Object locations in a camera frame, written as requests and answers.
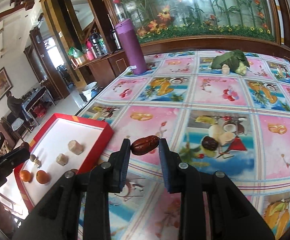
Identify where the pink bottle on counter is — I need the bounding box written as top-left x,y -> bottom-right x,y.
85,40 -> 95,61

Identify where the side table with cloth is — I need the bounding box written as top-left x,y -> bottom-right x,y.
22,86 -> 56,126

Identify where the orange tangerine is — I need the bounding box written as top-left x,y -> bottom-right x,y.
35,170 -> 50,185
19,170 -> 32,183

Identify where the colourful fruit tablecloth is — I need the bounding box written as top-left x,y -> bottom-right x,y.
80,50 -> 290,239

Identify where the wooden cabinet counter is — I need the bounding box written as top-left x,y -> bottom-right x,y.
73,50 -> 130,88

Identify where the brown round longan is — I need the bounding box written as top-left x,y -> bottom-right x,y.
29,154 -> 36,162

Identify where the dark red jujube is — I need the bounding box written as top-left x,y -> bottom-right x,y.
130,135 -> 160,155

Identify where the black thermos on counter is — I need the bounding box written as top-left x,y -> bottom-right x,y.
90,33 -> 104,57

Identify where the cream mushroom piece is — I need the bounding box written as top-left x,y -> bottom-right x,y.
67,140 -> 84,155

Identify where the red white tray box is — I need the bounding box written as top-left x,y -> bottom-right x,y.
14,113 -> 114,211

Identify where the white plastic bucket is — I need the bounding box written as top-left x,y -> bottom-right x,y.
82,81 -> 98,101

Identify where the purple thermos bottle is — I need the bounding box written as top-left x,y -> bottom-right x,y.
115,18 -> 147,75

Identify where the green vegetable toy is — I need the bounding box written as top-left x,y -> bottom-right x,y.
211,49 -> 250,76

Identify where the green bag on counter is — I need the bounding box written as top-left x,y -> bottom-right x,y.
67,47 -> 84,58

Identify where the dark jujube on table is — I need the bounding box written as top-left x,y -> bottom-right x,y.
201,136 -> 219,151

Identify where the cream fruit piece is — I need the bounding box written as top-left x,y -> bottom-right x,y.
56,153 -> 69,166

